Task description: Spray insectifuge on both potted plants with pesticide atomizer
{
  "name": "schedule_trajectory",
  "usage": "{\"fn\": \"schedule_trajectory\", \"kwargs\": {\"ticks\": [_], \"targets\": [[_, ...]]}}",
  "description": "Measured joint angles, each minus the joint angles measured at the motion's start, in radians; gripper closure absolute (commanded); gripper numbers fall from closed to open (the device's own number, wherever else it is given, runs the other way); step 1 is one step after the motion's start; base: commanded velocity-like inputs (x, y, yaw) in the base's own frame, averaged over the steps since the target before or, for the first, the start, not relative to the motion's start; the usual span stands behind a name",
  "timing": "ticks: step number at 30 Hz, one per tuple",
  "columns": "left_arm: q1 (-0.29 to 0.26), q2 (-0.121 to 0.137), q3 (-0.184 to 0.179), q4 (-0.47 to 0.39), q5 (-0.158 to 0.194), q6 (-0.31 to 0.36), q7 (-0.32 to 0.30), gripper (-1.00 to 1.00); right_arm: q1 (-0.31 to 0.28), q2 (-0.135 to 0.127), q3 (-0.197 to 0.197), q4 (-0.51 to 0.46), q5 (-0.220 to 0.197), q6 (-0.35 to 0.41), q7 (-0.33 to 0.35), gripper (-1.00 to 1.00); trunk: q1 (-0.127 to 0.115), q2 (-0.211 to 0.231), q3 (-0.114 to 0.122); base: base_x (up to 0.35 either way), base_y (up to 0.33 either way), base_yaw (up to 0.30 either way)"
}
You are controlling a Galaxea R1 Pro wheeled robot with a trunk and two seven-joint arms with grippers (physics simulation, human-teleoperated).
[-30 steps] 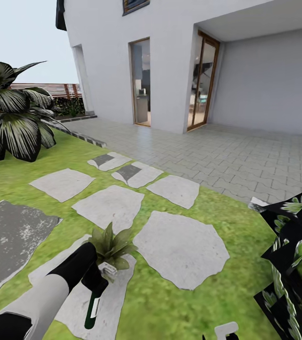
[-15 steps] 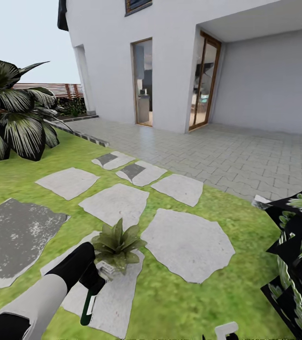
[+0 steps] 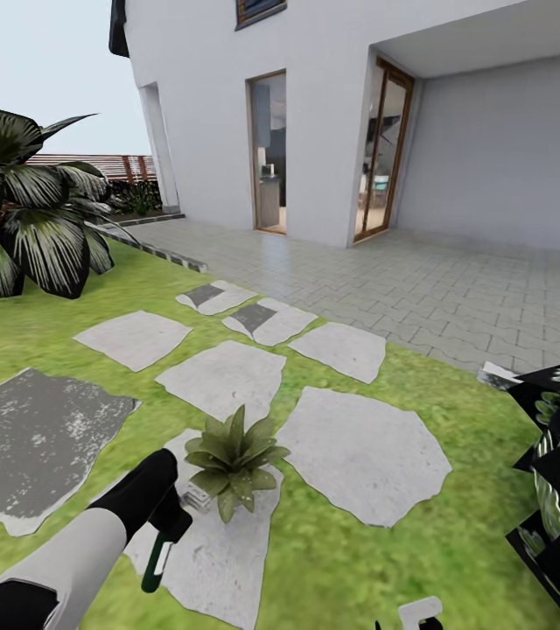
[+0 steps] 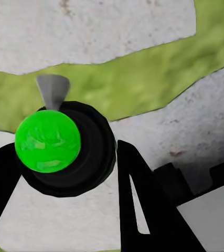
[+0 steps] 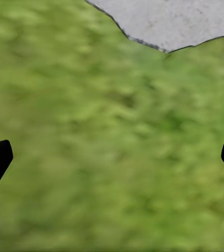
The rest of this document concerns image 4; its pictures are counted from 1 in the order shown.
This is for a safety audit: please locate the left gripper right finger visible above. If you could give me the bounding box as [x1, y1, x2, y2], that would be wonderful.
[116, 140, 206, 252]

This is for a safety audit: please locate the insectifuge atomizer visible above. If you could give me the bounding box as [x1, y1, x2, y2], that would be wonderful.
[15, 74, 118, 197]

